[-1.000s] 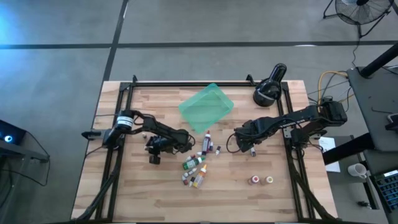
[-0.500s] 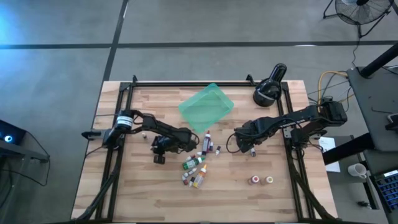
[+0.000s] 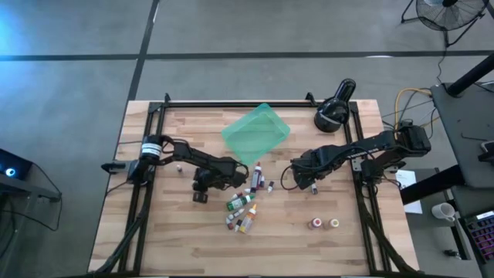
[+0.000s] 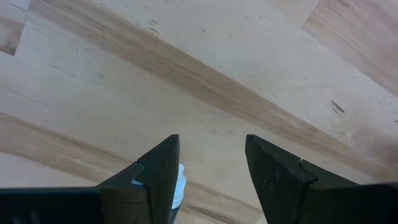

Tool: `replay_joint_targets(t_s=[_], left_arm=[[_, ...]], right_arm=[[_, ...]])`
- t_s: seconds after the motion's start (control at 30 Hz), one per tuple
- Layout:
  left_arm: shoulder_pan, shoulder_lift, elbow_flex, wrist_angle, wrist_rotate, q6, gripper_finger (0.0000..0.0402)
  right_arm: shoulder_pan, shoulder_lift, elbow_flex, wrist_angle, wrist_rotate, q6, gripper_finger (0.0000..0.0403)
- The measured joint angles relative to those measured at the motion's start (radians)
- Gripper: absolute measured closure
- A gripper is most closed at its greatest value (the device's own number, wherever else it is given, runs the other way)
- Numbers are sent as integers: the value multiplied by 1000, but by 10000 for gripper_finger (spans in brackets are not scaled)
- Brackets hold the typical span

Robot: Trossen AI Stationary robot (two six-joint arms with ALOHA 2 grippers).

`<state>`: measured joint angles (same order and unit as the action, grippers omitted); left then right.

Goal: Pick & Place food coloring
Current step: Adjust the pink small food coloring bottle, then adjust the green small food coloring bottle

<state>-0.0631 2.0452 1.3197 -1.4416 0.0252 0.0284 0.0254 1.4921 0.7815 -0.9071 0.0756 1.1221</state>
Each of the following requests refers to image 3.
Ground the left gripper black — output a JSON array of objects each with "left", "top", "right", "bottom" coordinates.
[{"left": 191, "top": 168, "right": 229, "bottom": 205}]

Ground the large yellow coloring bottle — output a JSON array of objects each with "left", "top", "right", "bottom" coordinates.
[{"left": 239, "top": 204, "right": 259, "bottom": 235}]

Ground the large dark red bottle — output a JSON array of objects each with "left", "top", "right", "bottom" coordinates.
[{"left": 250, "top": 161, "right": 263, "bottom": 194}]

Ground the green translucent plastic tray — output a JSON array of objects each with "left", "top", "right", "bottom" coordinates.
[{"left": 221, "top": 102, "right": 292, "bottom": 167}]

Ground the large green coloring bottle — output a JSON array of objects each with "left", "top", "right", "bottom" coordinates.
[{"left": 225, "top": 194, "right": 256, "bottom": 212}]

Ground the black desk lamp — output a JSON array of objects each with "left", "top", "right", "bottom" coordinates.
[{"left": 313, "top": 78, "right": 357, "bottom": 134}]

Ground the white paper sheet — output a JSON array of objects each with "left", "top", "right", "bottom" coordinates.
[{"left": 394, "top": 168, "right": 424, "bottom": 215}]

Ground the black stand beam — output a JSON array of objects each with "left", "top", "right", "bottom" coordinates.
[{"left": 399, "top": 164, "right": 466, "bottom": 206}]

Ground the white mug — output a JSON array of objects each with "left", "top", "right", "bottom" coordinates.
[{"left": 431, "top": 202, "right": 458, "bottom": 224}]

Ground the grey side table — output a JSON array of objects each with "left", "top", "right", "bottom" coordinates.
[{"left": 429, "top": 82, "right": 494, "bottom": 189}]

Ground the black diagonal pole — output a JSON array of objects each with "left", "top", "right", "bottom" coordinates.
[{"left": 446, "top": 53, "right": 494, "bottom": 97}]

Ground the black keyboard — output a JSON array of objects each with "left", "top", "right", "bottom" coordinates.
[{"left": 462, "top": 210, "right": 494, "bottom": 267}]

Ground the black device blue light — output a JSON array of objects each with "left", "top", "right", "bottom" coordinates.
[{"left": 0, "top": 148, "right": 34, "bottom": 181}]

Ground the black floor fan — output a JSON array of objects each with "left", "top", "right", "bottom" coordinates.
[{"left": 400, "top": 0, "right": 489, "bottom": 49}]

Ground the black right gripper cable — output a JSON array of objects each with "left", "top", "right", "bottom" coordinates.
[{"left": 280, "top": 164, "right": 298, "bottom": 192}]

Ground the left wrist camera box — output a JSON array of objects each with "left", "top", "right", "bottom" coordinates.
[{"left": 227, "top": 164, "right": 250, "bottom": 191}]

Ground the black aluminium table frame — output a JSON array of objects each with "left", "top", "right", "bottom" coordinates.
[{"left": 90, "top": 92, "right": 420, "bottom": 277}]

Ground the yellow cable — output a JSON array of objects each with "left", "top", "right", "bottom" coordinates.
[{"left": 394, "top": 87, "right": 433, "bottom": 124}]

